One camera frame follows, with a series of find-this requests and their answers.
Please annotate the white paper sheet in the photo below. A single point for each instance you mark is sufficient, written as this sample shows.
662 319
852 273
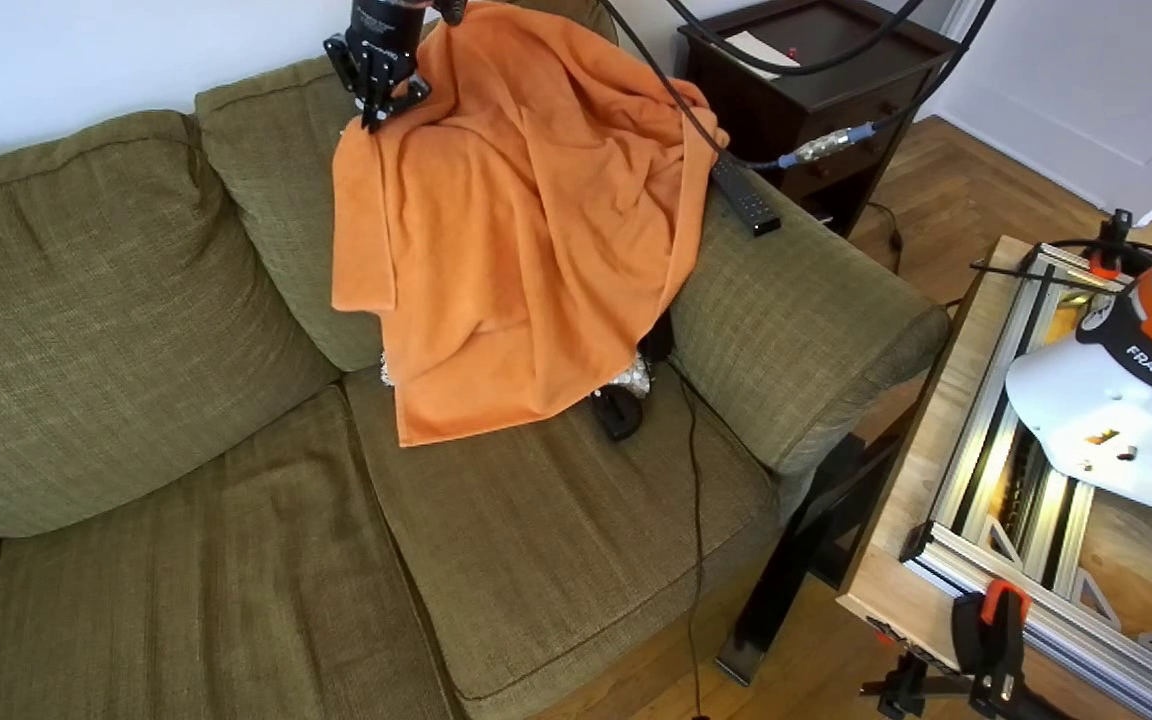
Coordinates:
764 48

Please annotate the orange black clamp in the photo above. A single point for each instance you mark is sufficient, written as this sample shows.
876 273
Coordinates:
991 641
1115 243

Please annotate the dark brown nightstand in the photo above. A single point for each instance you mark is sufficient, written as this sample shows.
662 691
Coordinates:
858 195

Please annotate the olive green fabric sofa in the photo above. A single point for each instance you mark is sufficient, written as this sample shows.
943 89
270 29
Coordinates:
800 321

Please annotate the small black device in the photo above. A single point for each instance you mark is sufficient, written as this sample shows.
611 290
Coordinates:
617 417

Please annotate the orange towel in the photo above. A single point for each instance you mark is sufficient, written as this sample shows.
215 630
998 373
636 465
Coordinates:
522 243

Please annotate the olive sofa seat cushion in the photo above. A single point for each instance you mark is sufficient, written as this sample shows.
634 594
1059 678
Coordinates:
539 545
200 613

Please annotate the olive sofa back cushion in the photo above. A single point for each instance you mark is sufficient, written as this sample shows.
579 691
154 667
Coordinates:
270 185
97 321

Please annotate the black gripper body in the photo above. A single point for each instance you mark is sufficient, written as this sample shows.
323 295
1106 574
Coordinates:
391 25

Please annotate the white door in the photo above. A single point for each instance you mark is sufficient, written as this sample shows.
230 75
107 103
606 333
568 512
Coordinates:
1096 92

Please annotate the black stand leg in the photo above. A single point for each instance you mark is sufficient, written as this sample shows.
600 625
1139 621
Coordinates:
790 574

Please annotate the black remote control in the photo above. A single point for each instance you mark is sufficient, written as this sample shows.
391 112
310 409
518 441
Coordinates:
750 202

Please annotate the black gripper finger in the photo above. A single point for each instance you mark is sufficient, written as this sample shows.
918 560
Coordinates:
358 75
406 77

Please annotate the wooden stand with aluminium rails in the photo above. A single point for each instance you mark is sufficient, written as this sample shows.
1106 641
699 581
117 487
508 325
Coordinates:
950 441

